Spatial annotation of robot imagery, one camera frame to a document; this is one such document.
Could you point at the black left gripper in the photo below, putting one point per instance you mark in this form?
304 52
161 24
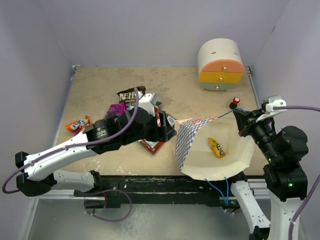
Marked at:
163 133

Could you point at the round drawer box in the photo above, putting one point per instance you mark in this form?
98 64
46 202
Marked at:
220 65

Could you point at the red doritos bag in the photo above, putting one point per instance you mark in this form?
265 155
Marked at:
153 146

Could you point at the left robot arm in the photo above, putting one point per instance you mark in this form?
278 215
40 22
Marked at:
43 172

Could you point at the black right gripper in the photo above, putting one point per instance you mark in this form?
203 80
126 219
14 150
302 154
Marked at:
243 117

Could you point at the orange snack packet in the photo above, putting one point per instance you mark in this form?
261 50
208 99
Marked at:
79 125

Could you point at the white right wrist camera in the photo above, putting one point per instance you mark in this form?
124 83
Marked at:
269 105

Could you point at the blue checkered paper bag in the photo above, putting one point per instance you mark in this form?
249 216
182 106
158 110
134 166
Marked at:
194 156

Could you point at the yellow m&m packet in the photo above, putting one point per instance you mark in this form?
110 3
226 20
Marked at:
216 148

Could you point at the purple snack packet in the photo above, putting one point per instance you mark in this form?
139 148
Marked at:
115 110

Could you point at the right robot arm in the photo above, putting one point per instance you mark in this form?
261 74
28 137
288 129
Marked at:
285 179

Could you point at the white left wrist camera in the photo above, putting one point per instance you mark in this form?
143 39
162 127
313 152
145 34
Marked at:
148 102

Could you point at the black table edge rail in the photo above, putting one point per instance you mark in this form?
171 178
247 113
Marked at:
153 189

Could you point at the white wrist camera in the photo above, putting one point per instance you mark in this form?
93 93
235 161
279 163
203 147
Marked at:
148 102
269 105

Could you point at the brown potato chips bag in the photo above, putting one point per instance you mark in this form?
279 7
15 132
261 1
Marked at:
128 96

